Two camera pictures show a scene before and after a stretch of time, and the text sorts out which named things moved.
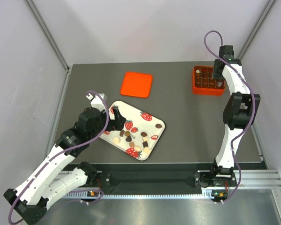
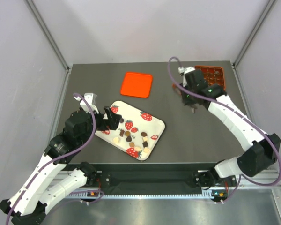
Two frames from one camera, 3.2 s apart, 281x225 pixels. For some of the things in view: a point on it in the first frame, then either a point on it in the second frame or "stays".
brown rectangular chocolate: [122, 133] stays
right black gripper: [215, 75] to [187, 101]
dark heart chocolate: [129, 138] stays
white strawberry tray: [141, 133] stays
